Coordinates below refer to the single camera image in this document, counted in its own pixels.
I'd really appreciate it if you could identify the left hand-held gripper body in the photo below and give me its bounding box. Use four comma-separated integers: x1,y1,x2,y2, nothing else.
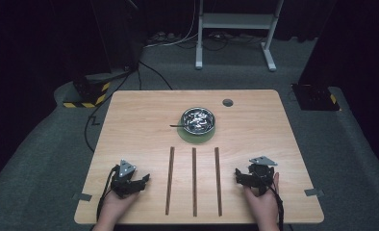
110,159,143,198

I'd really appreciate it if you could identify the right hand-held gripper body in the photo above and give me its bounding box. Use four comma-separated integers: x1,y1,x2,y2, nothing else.
241,155,279,195

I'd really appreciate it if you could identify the brown wooden chopstick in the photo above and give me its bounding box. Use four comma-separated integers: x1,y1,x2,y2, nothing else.
164,146,176,217
191,147,198,218
214,146,223,218

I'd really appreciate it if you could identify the stainless steel bowl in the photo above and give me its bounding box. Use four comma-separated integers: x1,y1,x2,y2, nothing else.
180,107,216,136

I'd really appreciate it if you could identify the person's left hand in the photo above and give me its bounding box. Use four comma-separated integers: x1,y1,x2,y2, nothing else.
96,189,141,226

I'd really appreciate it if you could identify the person's right hand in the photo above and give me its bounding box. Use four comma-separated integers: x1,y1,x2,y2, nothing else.
242,171,281,226

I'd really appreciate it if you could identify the grey tape piece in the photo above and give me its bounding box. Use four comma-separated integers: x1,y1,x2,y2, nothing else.
304,188,325,198
72,192,93,202

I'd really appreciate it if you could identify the round green mat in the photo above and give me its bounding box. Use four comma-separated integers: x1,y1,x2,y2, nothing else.
176,118,216,144

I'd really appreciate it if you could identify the black yellow striped stand base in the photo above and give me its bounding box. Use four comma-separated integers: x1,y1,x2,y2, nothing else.
62,75,112,110

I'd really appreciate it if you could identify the black device on right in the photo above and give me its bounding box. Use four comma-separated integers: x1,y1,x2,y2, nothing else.
291,82,341,113

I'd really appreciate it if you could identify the white metal stand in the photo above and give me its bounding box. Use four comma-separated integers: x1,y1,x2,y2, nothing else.
194,0,286,72

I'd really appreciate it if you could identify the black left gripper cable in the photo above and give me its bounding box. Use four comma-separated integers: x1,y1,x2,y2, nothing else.
95,164,121,223

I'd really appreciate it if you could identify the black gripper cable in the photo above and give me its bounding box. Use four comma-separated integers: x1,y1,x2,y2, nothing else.
95,164,121,223
267,179,286,231

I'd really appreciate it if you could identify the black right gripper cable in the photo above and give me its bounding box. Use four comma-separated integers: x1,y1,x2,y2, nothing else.
267,179,286,231

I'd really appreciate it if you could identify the black floor cable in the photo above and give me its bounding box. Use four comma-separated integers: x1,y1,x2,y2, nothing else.
83,62,140,153
138,60,174,91

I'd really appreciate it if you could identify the white floor cable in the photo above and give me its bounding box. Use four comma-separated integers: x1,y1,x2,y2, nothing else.
143,0,200,49

